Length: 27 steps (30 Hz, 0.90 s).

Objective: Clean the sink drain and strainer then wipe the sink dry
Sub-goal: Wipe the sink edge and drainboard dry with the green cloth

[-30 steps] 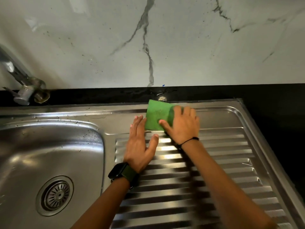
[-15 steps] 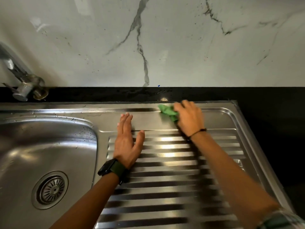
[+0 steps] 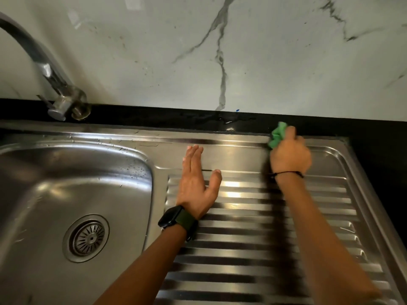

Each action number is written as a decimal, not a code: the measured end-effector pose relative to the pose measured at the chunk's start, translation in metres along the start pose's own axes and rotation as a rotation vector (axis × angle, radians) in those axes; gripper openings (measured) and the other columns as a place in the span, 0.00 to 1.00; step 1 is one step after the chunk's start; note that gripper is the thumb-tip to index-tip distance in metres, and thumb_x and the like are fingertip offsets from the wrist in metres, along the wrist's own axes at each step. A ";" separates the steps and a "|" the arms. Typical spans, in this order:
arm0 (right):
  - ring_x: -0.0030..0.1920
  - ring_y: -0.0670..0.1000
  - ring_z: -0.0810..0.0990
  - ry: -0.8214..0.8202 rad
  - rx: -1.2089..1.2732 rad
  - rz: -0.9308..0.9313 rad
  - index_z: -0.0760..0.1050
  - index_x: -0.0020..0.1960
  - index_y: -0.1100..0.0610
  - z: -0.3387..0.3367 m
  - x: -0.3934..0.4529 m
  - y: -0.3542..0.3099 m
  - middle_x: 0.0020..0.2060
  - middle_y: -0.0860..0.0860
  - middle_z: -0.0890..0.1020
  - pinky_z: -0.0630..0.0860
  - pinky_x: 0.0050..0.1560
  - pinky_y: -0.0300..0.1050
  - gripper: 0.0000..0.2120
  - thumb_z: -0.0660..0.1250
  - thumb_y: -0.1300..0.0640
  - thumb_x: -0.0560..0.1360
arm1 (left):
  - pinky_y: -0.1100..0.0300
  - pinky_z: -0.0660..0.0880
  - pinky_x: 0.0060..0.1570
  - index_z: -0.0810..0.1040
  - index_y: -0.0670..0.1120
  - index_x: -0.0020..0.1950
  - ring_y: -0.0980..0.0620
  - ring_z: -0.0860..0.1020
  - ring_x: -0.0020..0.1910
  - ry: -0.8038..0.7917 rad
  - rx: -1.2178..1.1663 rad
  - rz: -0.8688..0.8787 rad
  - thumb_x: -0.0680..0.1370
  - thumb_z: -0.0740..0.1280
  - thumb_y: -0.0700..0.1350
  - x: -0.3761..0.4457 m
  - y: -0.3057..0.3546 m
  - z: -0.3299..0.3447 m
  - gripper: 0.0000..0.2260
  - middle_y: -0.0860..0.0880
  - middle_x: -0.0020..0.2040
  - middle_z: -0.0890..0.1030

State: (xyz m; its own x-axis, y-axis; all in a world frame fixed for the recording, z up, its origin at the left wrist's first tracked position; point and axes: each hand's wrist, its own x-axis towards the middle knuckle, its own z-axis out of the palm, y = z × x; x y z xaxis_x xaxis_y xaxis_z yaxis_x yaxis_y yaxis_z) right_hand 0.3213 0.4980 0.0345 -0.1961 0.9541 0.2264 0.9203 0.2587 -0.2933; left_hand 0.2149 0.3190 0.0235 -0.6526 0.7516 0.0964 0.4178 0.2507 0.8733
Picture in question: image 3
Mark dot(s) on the person's left hand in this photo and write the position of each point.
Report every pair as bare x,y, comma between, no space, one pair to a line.
194,190

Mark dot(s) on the green cleaning cloth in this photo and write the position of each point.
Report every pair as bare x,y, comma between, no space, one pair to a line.
276,134

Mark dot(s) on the person's left forearm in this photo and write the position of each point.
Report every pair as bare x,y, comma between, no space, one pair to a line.
143,270

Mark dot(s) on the metal sink drain flange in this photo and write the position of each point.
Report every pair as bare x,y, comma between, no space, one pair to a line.
66,241

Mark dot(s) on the chrome faucet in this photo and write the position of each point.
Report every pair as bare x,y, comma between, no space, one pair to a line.
60,88

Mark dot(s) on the person's right forearm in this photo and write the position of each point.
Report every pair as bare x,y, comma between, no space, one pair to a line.
327,250

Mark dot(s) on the metal sink strainer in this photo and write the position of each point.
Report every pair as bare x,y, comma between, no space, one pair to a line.
88,238

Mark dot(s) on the stainless steel sink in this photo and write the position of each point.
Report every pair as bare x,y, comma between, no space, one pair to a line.
95,187

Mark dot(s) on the person's right hand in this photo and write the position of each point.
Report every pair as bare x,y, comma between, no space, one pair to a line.
291,155

